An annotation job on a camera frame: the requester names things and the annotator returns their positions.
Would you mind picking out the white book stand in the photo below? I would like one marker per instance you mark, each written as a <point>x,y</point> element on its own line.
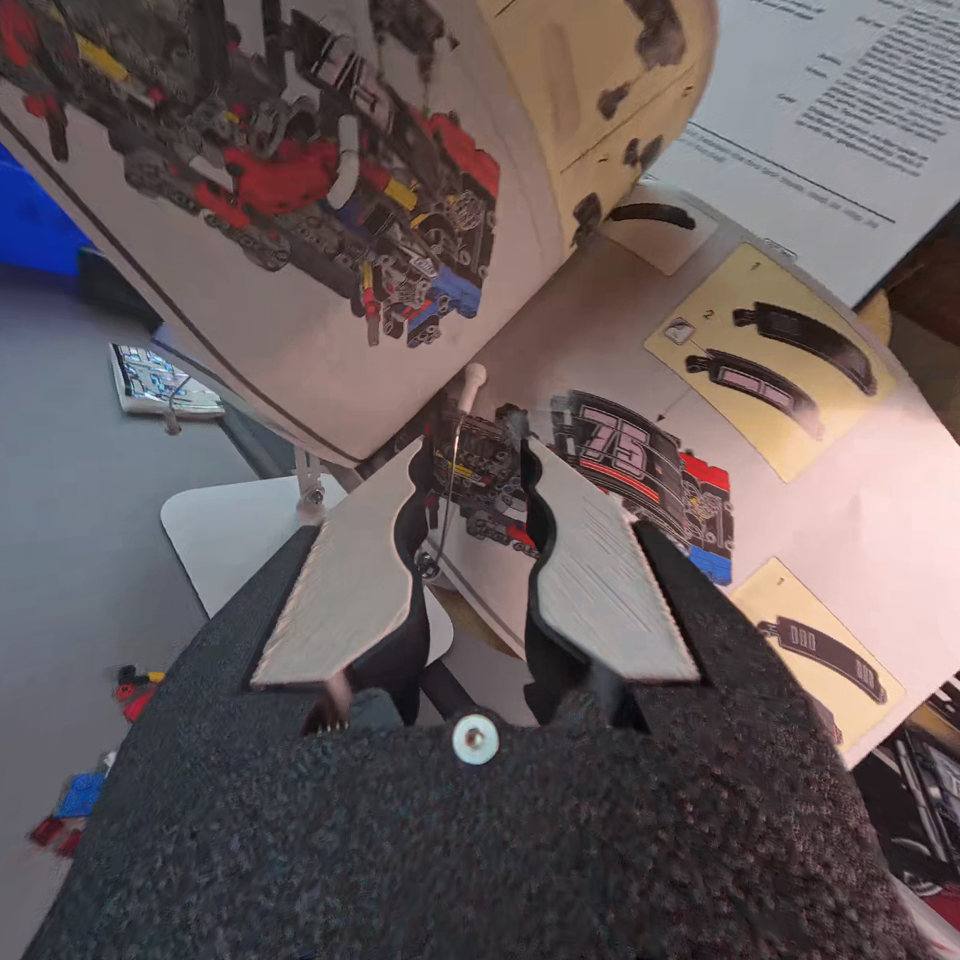
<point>225,532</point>

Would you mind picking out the grey desk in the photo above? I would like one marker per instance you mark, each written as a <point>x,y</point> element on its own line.
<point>75,525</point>

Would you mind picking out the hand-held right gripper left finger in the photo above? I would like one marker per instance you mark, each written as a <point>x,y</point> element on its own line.
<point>337,592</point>

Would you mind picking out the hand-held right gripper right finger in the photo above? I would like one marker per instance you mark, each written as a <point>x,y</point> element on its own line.
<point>607,600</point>

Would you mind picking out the black square pouch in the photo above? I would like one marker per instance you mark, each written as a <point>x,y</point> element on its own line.
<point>120,289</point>

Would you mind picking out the toy brick instruction booklet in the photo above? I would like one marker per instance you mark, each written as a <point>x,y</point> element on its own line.
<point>825,510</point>

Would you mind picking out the small booklet on table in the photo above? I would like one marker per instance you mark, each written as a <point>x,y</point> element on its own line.
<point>161,379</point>

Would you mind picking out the pile of colourful bricks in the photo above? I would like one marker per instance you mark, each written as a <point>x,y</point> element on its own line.
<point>79,796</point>

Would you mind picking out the blue plastic bin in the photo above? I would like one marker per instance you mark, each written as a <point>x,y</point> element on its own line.
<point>30,217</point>

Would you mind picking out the printed white paper sheet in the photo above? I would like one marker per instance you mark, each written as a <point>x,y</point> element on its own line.
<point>787,172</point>

